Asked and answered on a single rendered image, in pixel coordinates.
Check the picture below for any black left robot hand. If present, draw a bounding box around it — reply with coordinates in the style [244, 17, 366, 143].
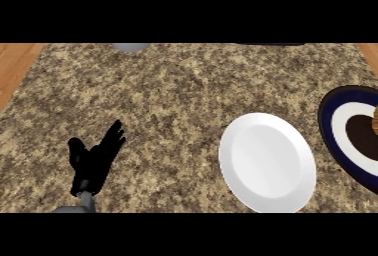
[66, 119, 126, 197]

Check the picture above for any dark blue and white plate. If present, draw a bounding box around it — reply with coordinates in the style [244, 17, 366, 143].
[317, 85, 378, 196]

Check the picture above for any brown croissant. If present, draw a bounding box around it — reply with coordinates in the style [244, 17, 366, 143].
[370, 105, 378, 136]

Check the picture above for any grey round object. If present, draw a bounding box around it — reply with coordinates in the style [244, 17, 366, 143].
[110, 43, 150, 53]

